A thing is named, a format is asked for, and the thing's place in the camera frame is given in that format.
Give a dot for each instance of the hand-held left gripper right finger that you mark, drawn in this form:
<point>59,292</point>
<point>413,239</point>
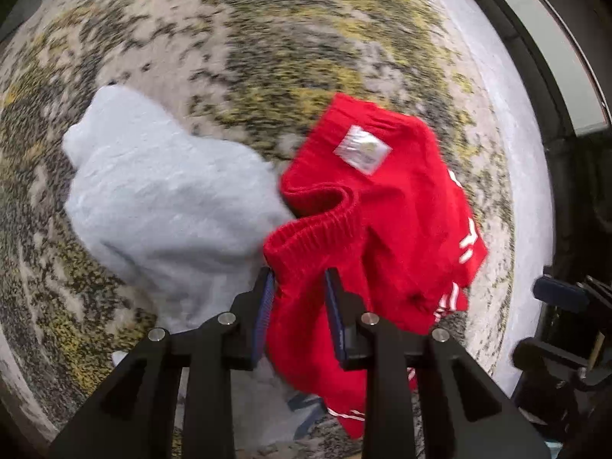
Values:
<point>334,311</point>

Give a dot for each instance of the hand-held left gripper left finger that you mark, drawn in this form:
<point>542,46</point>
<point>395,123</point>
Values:
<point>266,308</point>

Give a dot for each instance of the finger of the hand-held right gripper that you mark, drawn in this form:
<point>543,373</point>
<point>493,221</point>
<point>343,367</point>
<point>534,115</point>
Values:
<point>540,356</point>
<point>559,294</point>

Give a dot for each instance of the red knit sweater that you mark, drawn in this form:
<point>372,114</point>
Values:
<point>382,210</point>

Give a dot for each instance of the light blue fleece blanket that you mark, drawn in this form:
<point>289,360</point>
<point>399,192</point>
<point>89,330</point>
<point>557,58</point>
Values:
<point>158,201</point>

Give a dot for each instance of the grey framed furniture panel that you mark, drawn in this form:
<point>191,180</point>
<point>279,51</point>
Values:
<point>573,71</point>

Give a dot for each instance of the yellow grey patterned rug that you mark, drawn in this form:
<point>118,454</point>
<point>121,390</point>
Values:
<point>239,33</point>

